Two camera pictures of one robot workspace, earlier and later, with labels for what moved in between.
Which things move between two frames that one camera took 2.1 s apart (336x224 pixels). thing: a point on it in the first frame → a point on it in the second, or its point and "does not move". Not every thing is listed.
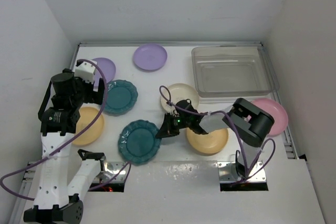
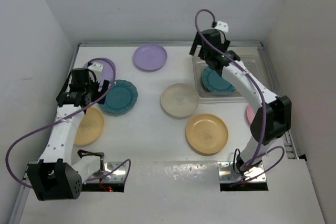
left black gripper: [93, 97] does not move
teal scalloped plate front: [137, 143] → [213, 82]
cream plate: [178, 92] does not move
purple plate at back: [149, 57] does not move
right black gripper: [167, 129] → [198, 41]
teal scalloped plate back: [122, 97] does not move
